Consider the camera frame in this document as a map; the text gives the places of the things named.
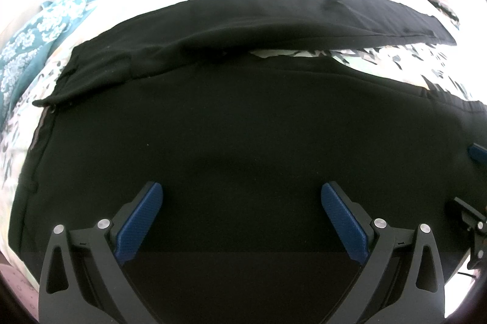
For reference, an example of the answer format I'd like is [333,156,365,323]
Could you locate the black pants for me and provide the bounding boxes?
[8,0,487,324]

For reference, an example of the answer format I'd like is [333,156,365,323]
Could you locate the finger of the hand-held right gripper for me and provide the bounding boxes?
[469,142,487,165]

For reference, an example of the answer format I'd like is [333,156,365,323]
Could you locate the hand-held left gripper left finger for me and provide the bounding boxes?
[38,182,164,324]

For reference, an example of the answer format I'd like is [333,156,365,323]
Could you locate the teal floral pillow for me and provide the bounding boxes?
[0,0,153,111]

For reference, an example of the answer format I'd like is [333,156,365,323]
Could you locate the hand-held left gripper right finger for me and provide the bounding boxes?
[321,182,446,324]

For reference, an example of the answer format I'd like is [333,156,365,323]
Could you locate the leaf print bed sheet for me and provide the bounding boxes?
[0,0,487,294]

